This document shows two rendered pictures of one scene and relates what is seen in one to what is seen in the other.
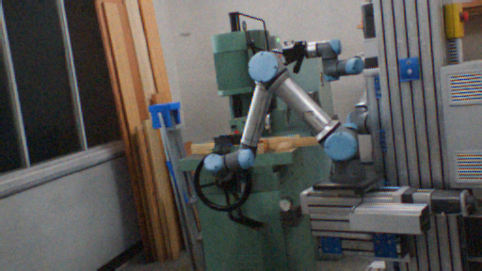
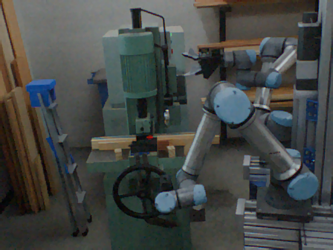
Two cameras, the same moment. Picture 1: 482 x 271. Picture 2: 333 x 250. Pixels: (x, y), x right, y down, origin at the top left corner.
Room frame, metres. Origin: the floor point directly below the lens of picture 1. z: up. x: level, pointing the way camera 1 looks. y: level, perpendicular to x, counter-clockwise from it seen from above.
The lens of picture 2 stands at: (1.12, 0.51, 1.71)
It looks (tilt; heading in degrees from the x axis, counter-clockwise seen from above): 20 degrees down; 343
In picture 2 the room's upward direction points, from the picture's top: 4 degrees counter-clockwise
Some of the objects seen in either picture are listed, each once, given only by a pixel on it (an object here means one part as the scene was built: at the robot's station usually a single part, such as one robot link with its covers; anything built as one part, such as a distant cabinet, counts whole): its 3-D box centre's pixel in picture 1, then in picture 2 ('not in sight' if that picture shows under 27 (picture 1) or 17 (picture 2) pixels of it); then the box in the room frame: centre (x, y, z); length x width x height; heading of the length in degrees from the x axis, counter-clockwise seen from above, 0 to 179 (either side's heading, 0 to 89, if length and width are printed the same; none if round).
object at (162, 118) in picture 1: (184, 189); (62, 159); (3.87, 0.46, 0.58); 0.27 x 0.25 x 1.16; 72
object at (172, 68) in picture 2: not in sight; (169, 78); (3.21, -0.18, 1.23); 0.09 x 0.08 x 0.15; 161
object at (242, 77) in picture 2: (333, 69); (246, 78); (2.80, -0.45, 1.27); 0.11 x 0.08 x 0.11; 34
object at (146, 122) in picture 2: (241, 125); (143, 123); (3.07, 0.02, 1.03); 0.14 x 0.07 x 0.09; 161
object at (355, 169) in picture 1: (346, 167); (283, 190); (2.39, -0.39, 0.87); 0.15 x 0.15 x 0.10
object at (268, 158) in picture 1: (237, 159); (146, 160); (2.95, 0.06, 0.87); 0.61 x 0.30 x 0.06; 71
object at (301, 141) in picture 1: (255, 145); (158, 142); (3.03, -0.04, 0.92); 0.65 x 0.02 x 0.04; 71
